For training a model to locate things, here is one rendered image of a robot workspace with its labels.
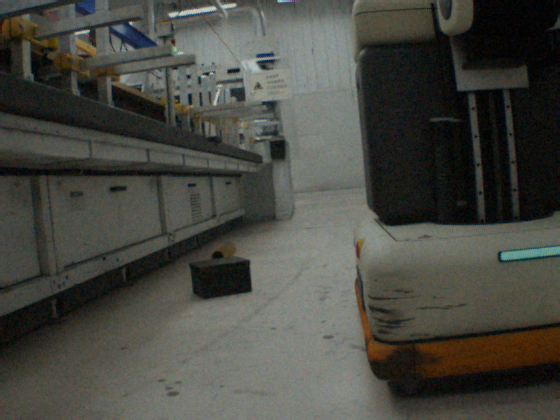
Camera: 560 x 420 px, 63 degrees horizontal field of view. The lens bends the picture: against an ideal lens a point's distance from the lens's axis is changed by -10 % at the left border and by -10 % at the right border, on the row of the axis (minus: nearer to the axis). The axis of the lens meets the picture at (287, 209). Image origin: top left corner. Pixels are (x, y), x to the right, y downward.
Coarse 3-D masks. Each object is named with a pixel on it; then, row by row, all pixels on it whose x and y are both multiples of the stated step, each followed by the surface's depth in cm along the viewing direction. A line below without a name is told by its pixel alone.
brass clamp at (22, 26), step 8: (8, 24) 107; (16, 24) 107; (24, 24) 108; (32, 24) 113; (8, 32) 107; (16, 32) 107; (24, 32) 109; (32, 32) 113; (8, 40) 109; (32, 40) 113; (32, 48) 119; (40, 48) 120
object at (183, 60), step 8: (176, 56) 161; (184, 56) 161; (192, 56) 161; (128, 64) 163; (136, 64) 163; (144, 64) 162; (152, 64) 162; (160, 64) 162; (168, 64) 162; (176, 64) 161; (184, 64) 162; (120, 72) 163; (128, 72) 163; (136, 72) 165; (80, 80) 165; (88, 80) 166
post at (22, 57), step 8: (24, 16) 110; (16, 40) 110; (24, 40) 110; (16, 48) 110; (24, 48) 110; (16, 56) 110; (24, 56) 110; (16, 64) 110; (24, 64) 111; (16, 72) 110
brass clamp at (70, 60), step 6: (60, 54) 132; (66, 54) 132; (72, 54) 134; (54, 60) 132; (60, 60) 132; (66, 60) 132; (72, 60) 133; (78, 60) 138; (60, 66) 132; (66, 66) 132; (72, 66) 134; (78, 66) 138; (60, 72) 136; (78, 72) 138; (84, 72) 142
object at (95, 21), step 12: (108, 12) 112; (120, 12) 111; (132, 12) 111; (48, 24) 113; (60, 24) 113; (72, 24) 113; (84, 24) 112; (96, 24) 112; (108, 24) 113; (0, 36) 114; (36, 36) 114; (48, 36) 115; (0, 48) 117
